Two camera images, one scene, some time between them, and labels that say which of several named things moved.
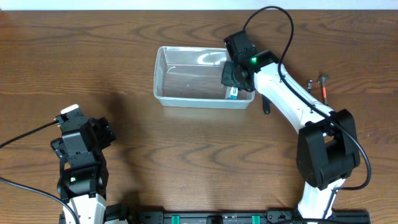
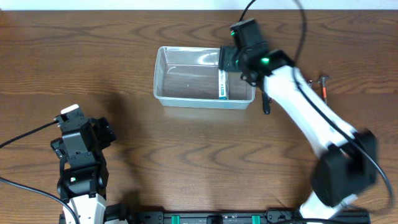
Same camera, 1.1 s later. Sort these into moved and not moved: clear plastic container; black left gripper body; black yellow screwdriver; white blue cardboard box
Moved: white blue cardboard box
Not moved: black left gripper body; clear plastic container; black yellow screwdriver
